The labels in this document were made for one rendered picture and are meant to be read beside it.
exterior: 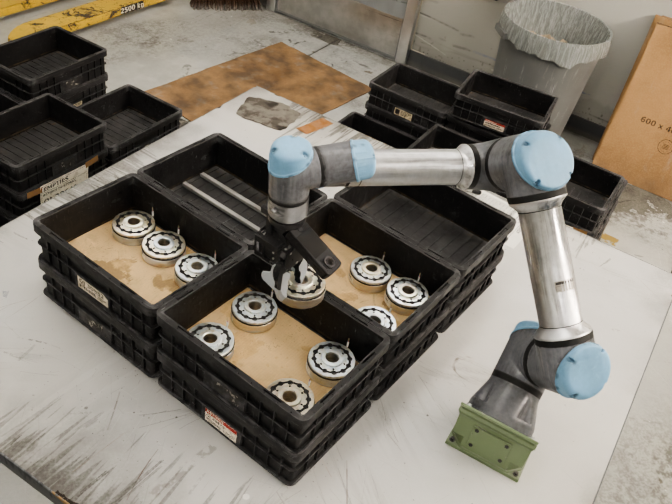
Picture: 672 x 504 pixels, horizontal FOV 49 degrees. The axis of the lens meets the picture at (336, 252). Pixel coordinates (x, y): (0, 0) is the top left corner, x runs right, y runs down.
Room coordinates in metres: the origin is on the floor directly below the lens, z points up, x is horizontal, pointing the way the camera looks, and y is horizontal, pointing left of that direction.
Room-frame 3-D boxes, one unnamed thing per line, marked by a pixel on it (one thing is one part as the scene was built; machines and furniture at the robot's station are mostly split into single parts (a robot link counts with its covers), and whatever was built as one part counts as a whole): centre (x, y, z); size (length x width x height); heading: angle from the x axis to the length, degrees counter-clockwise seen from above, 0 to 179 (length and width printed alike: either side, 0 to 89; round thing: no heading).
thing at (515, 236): (1.97, -0.43, 0.70); 0.33 x 0.23 x 0.01; 65
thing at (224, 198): (1.53, 0.29, 0.87); 0.40 x 0.30 x 0.11; 60
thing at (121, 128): (2.46, 0.92, 0.31); 0.40 x 0.30 x 0.34; 155
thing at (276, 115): (2.31, 0.33, 0.71); 0.22 x 0.19 x 0.01; 65
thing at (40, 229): (1.27, 0.44, 0.92); 0.40 x 0.30 x 0.02; 60
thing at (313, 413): (1.07, 0.09, 0.92); 0.40 x 0.30 x 0.02; 60
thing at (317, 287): (1.14, 0.06, 1.01); 0.10 x 0.10 x 0.01
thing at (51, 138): (2.09, 1.09, 0.37); 0.40 x 0.30 x 0.45; 155
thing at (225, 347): (1.06, 0.22, 0.86); 0.10 x 0.10 x 0.01
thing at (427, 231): (1.59, -0.21, 0.87); 0.40 x 0.30 x 0.11; 60
